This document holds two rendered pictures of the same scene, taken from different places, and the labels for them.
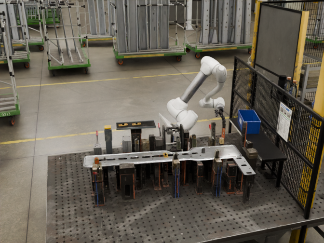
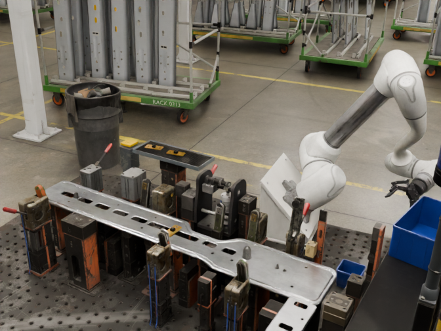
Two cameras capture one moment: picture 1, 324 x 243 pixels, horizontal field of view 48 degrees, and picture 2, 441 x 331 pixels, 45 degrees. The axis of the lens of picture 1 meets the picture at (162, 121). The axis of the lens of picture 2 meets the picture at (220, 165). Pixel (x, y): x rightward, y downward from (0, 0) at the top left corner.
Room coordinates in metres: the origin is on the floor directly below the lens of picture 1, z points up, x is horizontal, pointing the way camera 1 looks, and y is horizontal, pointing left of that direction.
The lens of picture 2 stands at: (1.48, -1.32, 2.17)
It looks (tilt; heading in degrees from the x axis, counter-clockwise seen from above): 26 degrees down; 39
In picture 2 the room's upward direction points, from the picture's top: 1 degrees clockwise
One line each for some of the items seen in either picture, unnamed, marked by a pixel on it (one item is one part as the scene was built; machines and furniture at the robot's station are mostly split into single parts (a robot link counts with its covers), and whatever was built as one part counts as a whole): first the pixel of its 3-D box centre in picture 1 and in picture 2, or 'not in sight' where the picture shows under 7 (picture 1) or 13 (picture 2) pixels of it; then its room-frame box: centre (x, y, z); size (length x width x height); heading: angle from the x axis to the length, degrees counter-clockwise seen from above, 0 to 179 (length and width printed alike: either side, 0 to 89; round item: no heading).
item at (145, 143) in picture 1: (145, 158); (163, 225); (2.93, 0.15, 0.89); 0.13 x 0.11 x 0.38; 9
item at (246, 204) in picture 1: (247, 188); not in sight; (2.51, -0.70, 0.84); 0.11 x 0.06 x 0.29; 9
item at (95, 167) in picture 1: (99, 184); (39, 235); (2.52, 0.52, 0.88); 0.15 x 0.11 x 0.36; 9
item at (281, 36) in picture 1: (272, 75); not in sight; (5.20, -1.64, 1.00); 1.34 x 0.14 x 2.00; 15
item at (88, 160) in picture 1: (163, 156); (167, 231); (2.79, -0.01, 1.00); 1.38 x 0.22 x 0.02; 99
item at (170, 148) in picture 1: (172, 149); (219, 226); (3.01, -0.10, 0.94); 0.18 x 0.13 x 0.49; 99
